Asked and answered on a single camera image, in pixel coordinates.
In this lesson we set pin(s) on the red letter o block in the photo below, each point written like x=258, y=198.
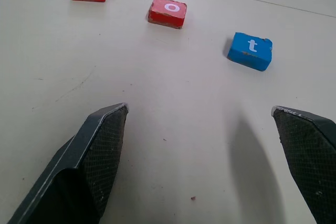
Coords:
x=168, y=11

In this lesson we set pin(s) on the blue letter t block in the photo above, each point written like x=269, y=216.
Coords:
x=250, y=51

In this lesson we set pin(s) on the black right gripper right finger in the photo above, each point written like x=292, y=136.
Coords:
x=309, y=153

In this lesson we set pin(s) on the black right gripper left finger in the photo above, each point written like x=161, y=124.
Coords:
x=86, y=161

